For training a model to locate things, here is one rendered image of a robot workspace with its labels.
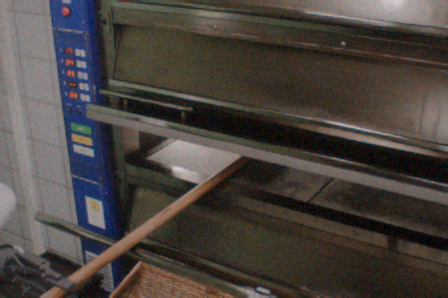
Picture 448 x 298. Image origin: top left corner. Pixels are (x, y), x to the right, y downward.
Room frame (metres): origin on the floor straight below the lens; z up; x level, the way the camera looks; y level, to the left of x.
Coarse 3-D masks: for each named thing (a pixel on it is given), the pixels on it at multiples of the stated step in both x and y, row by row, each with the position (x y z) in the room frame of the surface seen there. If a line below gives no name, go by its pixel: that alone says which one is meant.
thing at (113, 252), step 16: (240, 160) 1.84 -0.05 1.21; (224, 176) 1.75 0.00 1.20; (192, 192) 1.64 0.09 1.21; (176, 208) 1.56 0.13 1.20; (144, 224) 1.47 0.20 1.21; (160, 224) 1.50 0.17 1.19; (128, 240) 1.40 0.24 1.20; (112, 256) 1.35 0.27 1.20; (80, 272) 1.27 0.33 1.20; (96, 272) 1.30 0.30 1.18
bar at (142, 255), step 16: (48, 224) 1.57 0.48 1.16; (64, 224) 1.54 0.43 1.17; (96, 240) 1.47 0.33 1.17; (112, 240) 1.45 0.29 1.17; (128, 256) 1.41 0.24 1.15; (144, 256) 1.38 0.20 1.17; (160, 256) 1.37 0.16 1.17; (176, 272) 1.33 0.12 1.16; (192, 272) 1.31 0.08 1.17; (208, 272) 1.30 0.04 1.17; (224, 288) 1.25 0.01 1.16; (240, 288) 1.23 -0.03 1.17
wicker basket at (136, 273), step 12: (144, 264) 1.83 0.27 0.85; (132, 276) 1.80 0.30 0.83; (144, 276) 1.82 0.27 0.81; (156, 276) 1.80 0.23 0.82; (168, 276) 1.77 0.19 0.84; (180, 276) 1.75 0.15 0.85; (120, 288) 1.74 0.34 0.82; (132, 288) 1.79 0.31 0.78; (144, 288) 1.81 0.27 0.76; (156, 288) 1.79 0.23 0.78; (168, 288) 1.77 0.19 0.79; (192, 288) 1.72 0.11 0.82; (204, 288) 1.70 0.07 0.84
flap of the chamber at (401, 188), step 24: (120, 120) 1.71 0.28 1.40; (192, 120) 1.71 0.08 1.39; (216, 120) 1.72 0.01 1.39; (216, 144) 1.53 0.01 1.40; (288, 144) 1.52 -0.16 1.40; (312, 144) 1.52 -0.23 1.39; (336, 144) 1.53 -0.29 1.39; (312, 168) 1.38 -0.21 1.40; (336, 168) 1.35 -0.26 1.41; (408, 168) 1.36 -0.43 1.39; (432, 168) 1.37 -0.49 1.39; (408, 192) 1.25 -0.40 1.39; (432, 192) 1.22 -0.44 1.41
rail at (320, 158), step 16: (112, 112) 1.73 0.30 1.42; (128, 112) 1.70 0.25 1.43; (176, 128) 1.60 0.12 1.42; (192, 128) 1.57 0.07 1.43; (208, 128) 1.56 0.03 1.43; (240, 144) 1.49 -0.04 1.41; (256, 144) 1.47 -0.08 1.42; (272, 144) 1.45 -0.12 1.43; (320, 160) 1.37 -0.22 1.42; (336, 160) 1.35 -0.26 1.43; (352, 160) 1.35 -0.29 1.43; (384, 176) 1.29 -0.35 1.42; (400, 176) 1.27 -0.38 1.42; (416, 176) 1.25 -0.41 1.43
